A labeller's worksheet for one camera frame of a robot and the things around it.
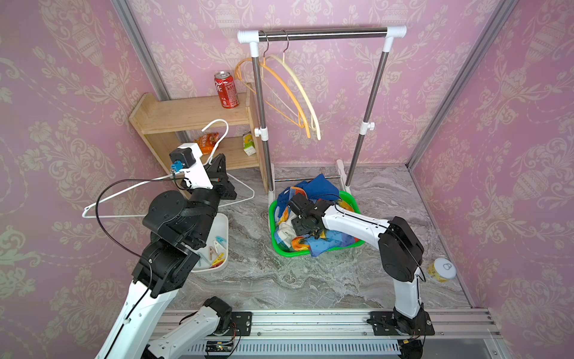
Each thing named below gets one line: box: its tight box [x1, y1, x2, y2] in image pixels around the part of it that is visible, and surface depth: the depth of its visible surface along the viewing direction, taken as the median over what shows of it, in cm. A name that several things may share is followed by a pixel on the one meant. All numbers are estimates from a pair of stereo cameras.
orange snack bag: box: [194, 131, 220, 156], surface depth 98 cm
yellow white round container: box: [427, 258, 457, 284], surface depth 83 cm
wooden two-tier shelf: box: [128, 83, 269, 200], surface depth 83 cm
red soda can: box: [214, 71, 240, 110], surface depth 77 cm
